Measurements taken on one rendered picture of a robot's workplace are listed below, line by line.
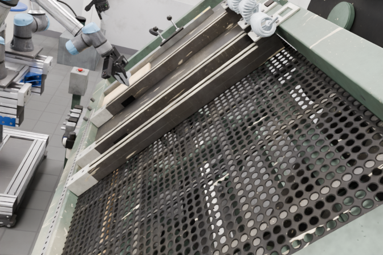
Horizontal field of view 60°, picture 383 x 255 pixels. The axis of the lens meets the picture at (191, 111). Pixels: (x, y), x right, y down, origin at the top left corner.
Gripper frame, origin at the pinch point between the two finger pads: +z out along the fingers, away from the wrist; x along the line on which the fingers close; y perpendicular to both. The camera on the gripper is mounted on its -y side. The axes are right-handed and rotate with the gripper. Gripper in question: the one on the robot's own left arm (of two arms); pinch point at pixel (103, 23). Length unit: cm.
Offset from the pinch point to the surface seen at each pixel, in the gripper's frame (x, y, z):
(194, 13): 12, 63, 10
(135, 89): -57, 18, 29
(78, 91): 5, -36, 45
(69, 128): -42, -34, 51
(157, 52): -12.2, 31.7, 24.4
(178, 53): -57, 47, 14
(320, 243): -195, 68, 8
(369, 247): -199, 74, 5
